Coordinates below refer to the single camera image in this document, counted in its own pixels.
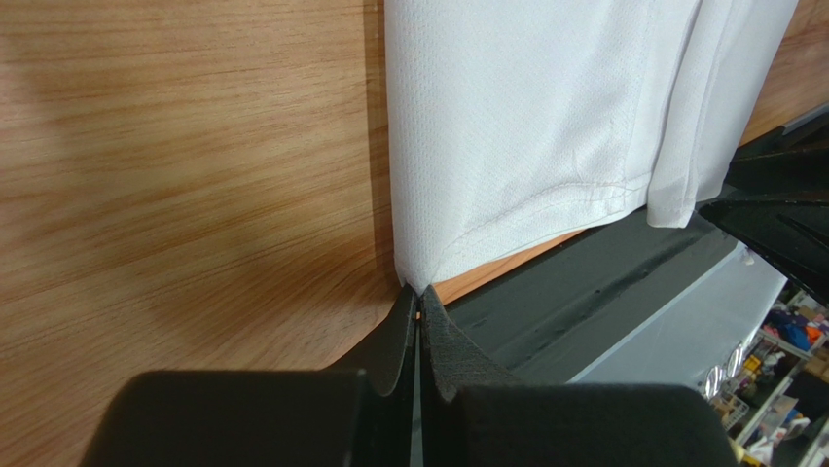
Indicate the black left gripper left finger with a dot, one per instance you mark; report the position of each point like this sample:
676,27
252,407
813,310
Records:
356,412

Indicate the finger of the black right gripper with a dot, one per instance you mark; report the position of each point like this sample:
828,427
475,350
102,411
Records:
778,201

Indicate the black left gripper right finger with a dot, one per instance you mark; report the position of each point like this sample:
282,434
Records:
476,413

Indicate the white t shirt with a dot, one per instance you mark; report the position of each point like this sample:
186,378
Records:
514,122

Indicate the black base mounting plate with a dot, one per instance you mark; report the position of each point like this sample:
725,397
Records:
547,320

